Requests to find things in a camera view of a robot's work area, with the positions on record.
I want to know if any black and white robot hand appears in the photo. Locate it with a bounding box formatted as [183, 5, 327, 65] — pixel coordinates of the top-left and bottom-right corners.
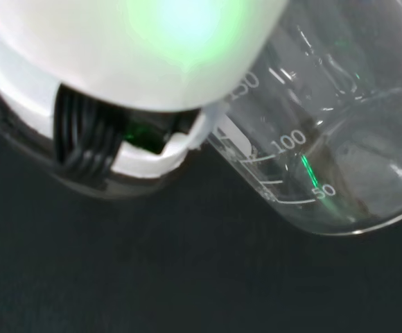
[0, 0, 290, 201]

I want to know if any black bench cloth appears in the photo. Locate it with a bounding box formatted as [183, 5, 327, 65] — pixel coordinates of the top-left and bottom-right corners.
[0, 74, 402, 333]

